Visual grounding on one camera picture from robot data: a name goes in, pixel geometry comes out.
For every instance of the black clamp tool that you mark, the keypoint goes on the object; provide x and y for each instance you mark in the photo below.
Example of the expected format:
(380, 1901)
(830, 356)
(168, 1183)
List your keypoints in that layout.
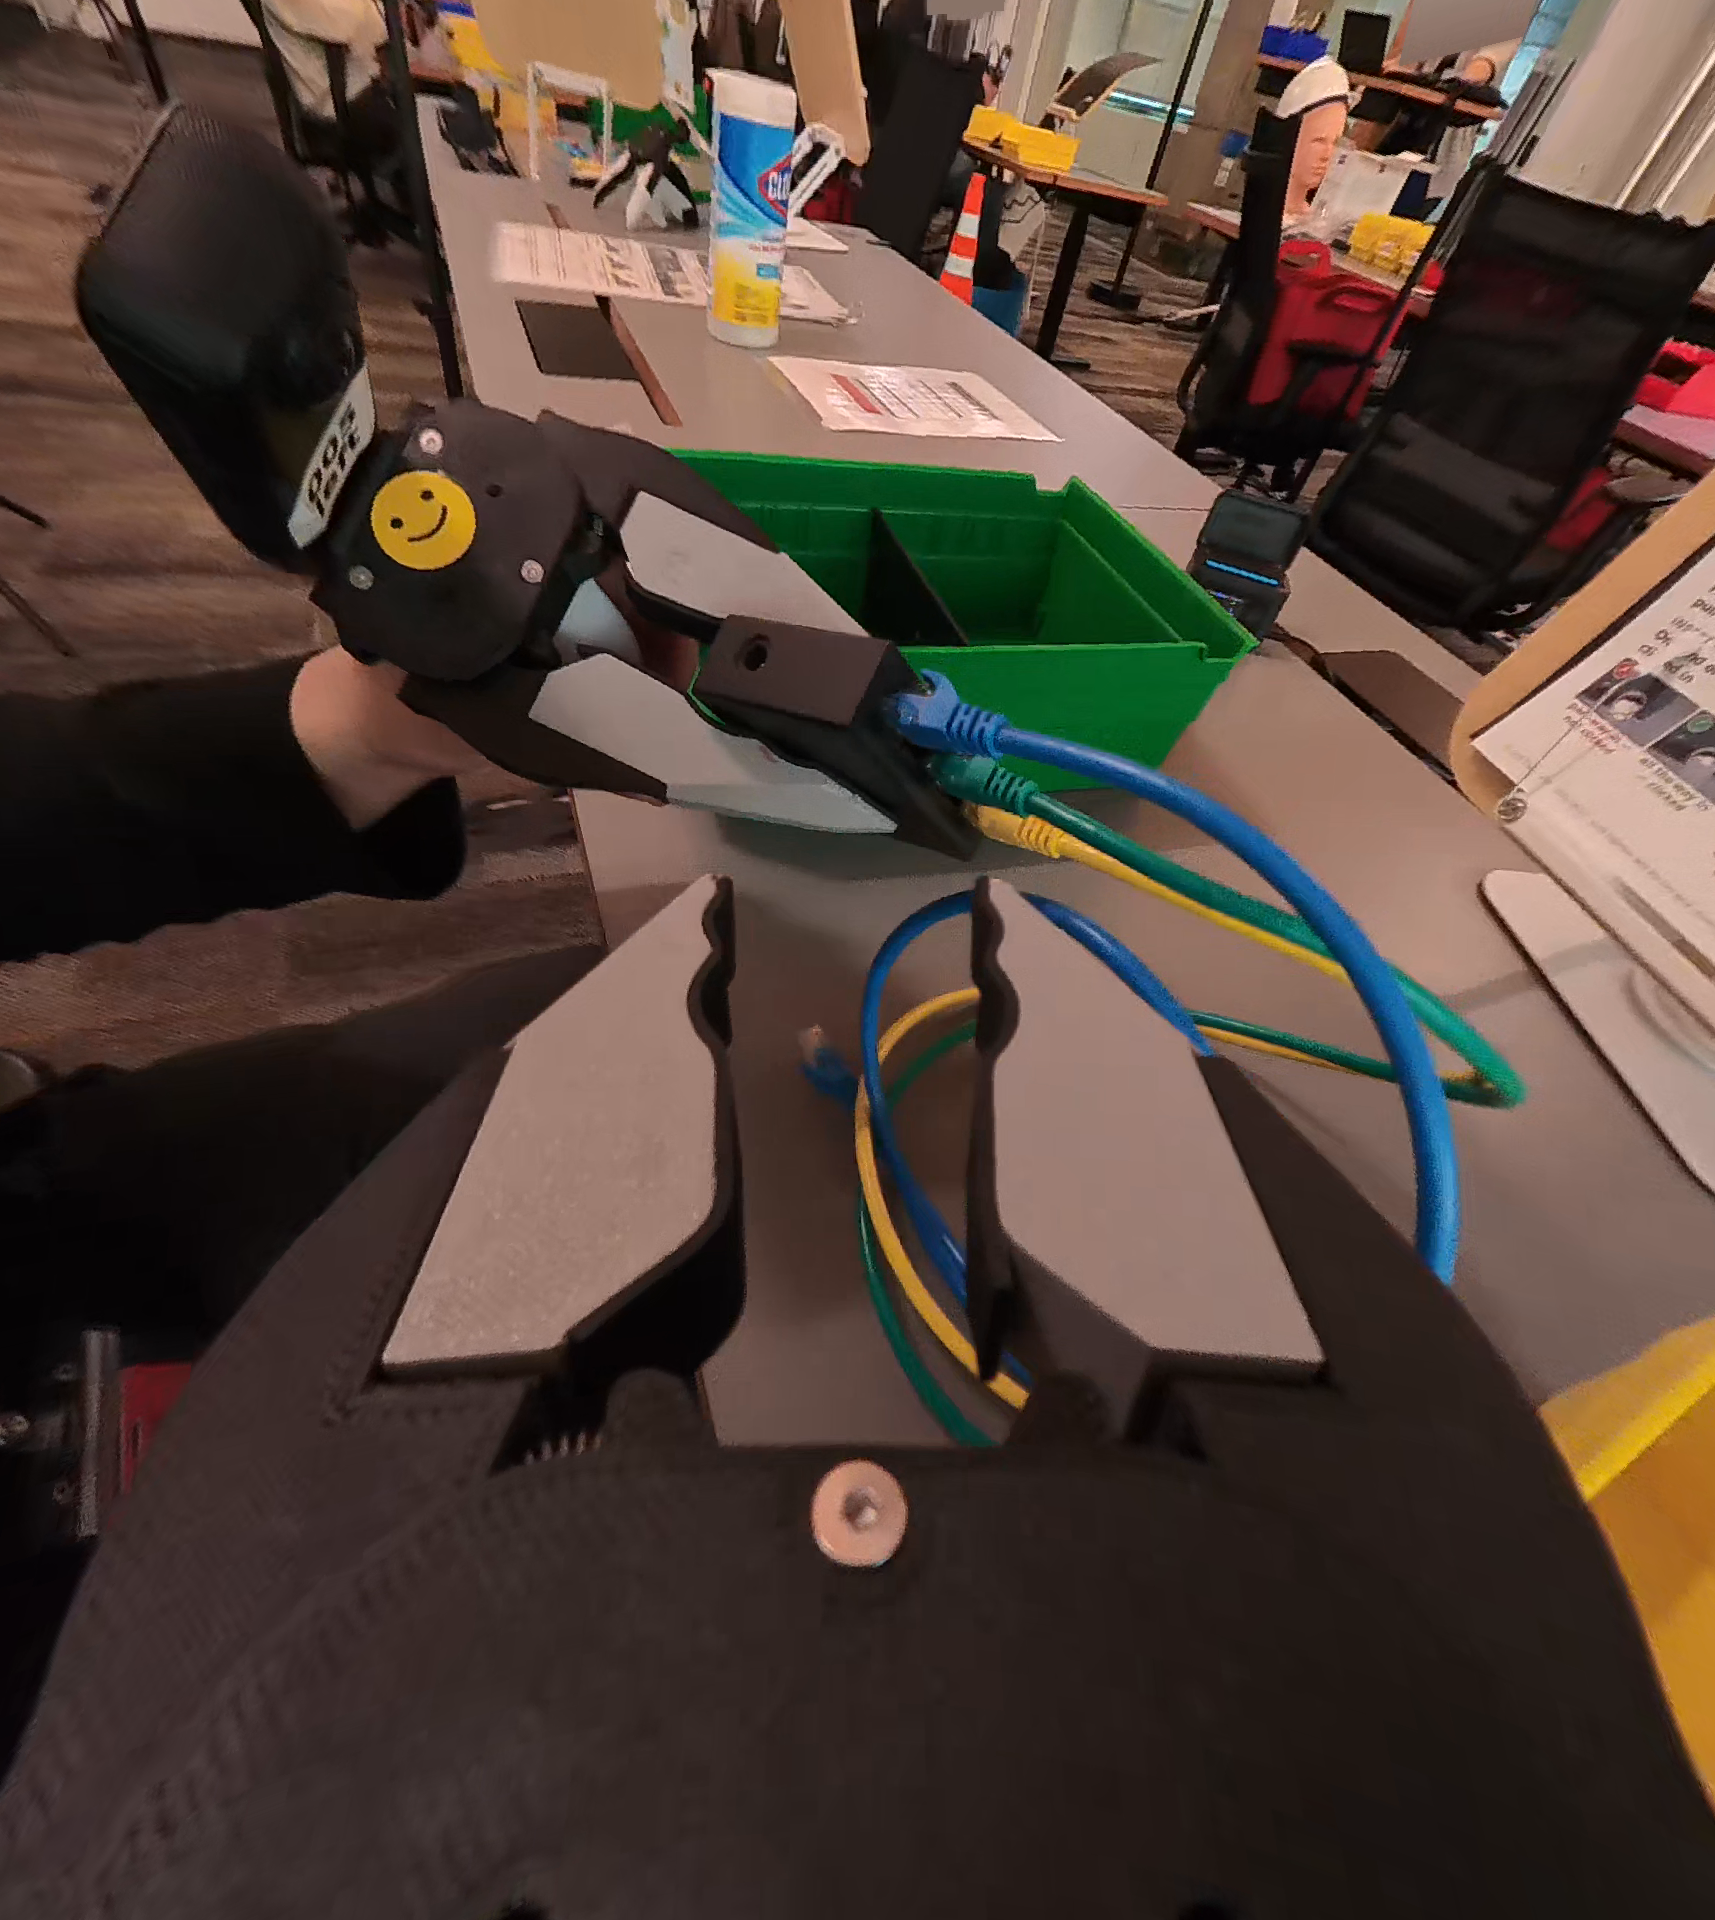
(648, 173)

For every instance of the red and black chair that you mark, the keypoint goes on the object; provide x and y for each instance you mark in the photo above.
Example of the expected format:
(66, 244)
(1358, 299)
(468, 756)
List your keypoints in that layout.
(1322, 330)

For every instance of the yellow parts box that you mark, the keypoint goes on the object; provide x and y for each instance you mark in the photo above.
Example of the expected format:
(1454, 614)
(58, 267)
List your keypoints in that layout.
(1376, 242)
(1022, 142)

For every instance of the orange traffic cone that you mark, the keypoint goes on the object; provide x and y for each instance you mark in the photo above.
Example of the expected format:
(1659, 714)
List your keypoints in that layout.
(962, 249)

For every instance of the green plastic bin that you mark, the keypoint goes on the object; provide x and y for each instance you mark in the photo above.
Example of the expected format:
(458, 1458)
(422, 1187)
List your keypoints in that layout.
(1098, 691)

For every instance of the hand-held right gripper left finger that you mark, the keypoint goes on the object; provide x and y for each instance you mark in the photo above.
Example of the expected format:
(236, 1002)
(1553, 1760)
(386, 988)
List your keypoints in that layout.
(572, 1171)

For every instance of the white stand base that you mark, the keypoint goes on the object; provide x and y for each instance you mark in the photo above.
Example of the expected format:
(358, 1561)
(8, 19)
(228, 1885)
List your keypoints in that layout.
(1591, 1020)

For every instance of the mannequin head with helmet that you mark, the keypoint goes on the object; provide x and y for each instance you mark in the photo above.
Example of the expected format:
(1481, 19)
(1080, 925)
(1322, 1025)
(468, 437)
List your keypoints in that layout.
(1316, 150)

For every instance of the black network switch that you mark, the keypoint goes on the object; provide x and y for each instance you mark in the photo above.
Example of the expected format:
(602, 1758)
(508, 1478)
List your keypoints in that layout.
(828, 698)

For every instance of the paper sheet with red print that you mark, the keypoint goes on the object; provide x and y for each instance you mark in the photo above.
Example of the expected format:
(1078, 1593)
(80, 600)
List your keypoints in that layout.
(918, 399)

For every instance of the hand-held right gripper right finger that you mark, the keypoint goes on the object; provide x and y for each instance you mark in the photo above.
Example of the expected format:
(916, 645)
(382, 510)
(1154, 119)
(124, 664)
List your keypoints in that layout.
(1128, 1201)

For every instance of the black office chair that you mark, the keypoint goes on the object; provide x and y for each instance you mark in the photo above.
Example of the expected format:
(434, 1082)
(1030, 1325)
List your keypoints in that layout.
(1517, 420)

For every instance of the person's left forearm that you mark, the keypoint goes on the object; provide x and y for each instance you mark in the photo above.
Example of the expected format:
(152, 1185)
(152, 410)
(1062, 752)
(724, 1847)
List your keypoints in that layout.
(122, 810)

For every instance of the wipes canister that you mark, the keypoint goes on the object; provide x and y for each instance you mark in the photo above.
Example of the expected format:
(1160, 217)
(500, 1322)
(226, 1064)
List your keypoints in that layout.
(750, 225)

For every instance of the printed instruction sheet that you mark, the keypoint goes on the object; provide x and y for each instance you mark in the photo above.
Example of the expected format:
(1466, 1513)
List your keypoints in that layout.
(1697, 721)

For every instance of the person's left hand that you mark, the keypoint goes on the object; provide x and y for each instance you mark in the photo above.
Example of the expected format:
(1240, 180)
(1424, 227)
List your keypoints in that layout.
(346, 734)

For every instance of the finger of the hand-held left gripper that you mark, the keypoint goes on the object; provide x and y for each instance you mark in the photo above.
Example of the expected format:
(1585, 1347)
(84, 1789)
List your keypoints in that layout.
(708, 562)
(648, 742)

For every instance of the paper sheet with pictures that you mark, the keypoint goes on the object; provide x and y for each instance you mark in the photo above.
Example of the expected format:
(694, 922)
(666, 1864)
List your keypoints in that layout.
(588, 262)

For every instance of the small black device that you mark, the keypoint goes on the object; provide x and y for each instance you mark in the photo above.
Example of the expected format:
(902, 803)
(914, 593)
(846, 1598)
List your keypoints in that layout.
(1248, 554)

